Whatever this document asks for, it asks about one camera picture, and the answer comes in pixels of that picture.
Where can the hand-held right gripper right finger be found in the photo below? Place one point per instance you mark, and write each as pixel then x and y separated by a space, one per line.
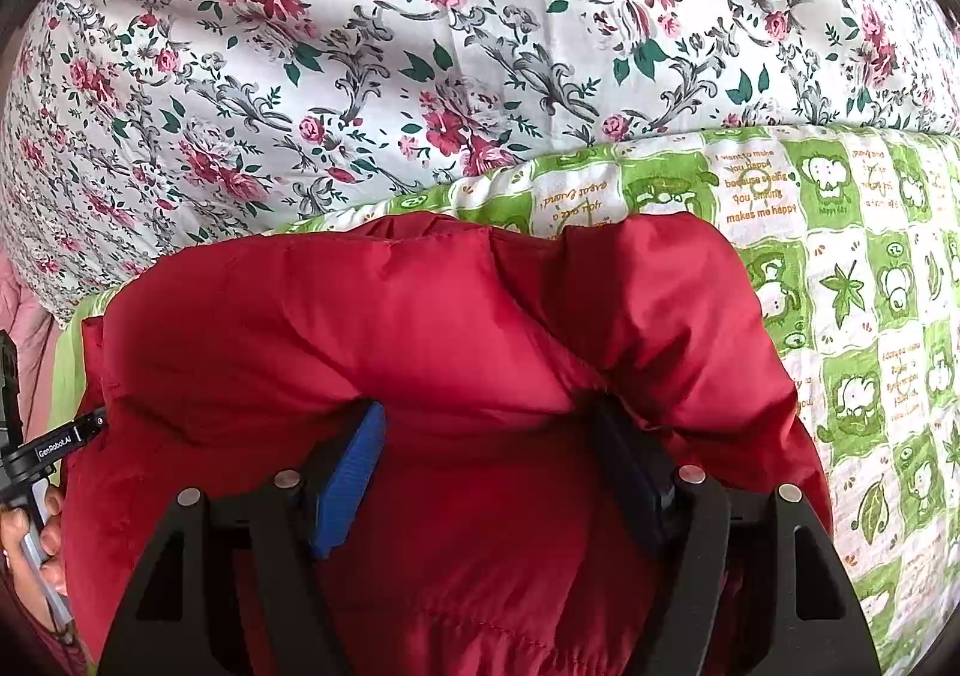
pixel 630 470

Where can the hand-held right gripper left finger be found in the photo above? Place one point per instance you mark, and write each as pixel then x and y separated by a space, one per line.
pixel 349 481

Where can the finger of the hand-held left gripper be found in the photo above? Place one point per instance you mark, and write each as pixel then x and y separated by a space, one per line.
pixel 52 449

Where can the red quilted jacket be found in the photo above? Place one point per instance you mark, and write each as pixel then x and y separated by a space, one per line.
pixel 450 346

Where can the person's left forearm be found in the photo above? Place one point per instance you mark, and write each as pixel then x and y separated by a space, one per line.
pixel 60 657

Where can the person's left hand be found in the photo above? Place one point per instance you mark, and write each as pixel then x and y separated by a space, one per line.
pixel 19 571

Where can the pink blanket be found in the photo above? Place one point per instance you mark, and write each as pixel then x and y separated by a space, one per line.
pixel 30 346

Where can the green cartoon print blanket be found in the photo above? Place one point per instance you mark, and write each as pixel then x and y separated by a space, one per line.
pixel 847 316

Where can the floral print quilt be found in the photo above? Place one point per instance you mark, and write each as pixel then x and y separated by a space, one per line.
pixel 375 46

